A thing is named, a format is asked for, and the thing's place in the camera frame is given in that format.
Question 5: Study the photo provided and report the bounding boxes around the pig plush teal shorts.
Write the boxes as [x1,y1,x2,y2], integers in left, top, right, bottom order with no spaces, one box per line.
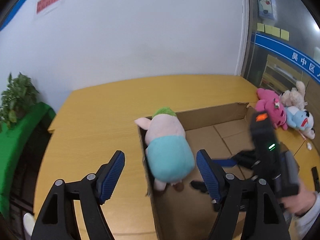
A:
[134,106,196,191]

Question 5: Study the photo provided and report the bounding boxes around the person right hand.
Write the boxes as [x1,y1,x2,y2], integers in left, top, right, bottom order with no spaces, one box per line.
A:
[280,179,316,216]

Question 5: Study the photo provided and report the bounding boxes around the paper cup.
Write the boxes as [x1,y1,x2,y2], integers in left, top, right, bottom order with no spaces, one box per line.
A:
[23,213,36,236]

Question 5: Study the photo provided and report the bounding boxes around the pink transparent pen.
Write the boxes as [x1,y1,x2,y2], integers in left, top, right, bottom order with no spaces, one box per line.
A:
[298,131,306,140]

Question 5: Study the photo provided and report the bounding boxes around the black pen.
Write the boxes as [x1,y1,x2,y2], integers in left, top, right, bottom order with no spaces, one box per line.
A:
[311,166,320,193]

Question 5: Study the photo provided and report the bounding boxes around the white dog plush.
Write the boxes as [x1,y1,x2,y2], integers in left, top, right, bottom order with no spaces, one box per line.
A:
[303,127,315,140]

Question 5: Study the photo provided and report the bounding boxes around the blue elephant plush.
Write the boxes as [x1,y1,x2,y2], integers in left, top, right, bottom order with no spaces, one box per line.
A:
[285,106,314,131]

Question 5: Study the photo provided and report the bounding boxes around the pink bear plush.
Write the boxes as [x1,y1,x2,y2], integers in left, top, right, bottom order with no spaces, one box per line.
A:
[255,88,288,131]

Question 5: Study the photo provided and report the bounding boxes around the brown cardboard box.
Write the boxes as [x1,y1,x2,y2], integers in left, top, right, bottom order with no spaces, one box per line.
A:
[143,103,255,239]

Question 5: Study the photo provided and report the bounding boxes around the beige bunny plush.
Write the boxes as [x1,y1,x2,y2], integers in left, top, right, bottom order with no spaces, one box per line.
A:
[279,81,308,110]

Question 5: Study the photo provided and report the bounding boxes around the green cloth table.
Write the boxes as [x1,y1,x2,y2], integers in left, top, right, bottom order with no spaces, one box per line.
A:
[1,102,56,218]

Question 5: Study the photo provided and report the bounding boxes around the yellow sticky notes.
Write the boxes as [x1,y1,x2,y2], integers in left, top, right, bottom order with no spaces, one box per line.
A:
[257,23,290,41]

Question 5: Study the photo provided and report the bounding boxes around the green potted plant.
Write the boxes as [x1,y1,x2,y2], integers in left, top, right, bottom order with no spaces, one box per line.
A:
[1,73,39,132]

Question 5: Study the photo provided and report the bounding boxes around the blue cartoon tissue pack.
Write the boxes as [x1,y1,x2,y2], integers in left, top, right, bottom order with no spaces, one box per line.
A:
[258,0,277,21]

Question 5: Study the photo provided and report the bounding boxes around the red wall sign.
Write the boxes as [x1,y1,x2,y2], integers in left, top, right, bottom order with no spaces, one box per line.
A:
[36,0,60,14]

